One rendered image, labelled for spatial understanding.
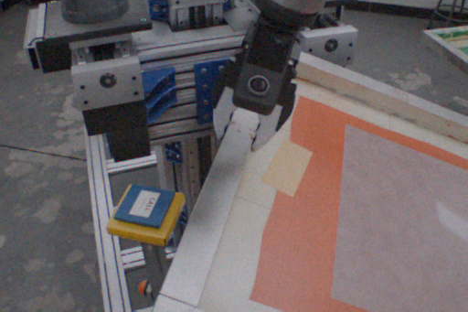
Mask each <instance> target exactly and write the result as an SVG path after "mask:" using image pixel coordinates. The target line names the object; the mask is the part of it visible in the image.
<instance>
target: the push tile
mask: <svg viewBox="0 0 468 312"><path fill-rule="evenodd" d="M175 195H176V192H175V191H173V190H163V189H159V188H149V187H146V186H141V185H136V184H132V186H131V187H130V188H129V190H128V193H127V194H126V195H125V197H124V199H123V201H122V203H121V204H120V206H119V209H117V210H116V212H115V214H114V216H113V218H114V219H116V220H118V221H126V222H130V223H135V224H139V225H143V226H147V227H152V228H156V229H160V227H161V225H162V224H163V220H164V218H165V215H166V213H167V211H168V209H169V208H170V206H171V204H172V200H173V198H174V196H175Z"/></svg>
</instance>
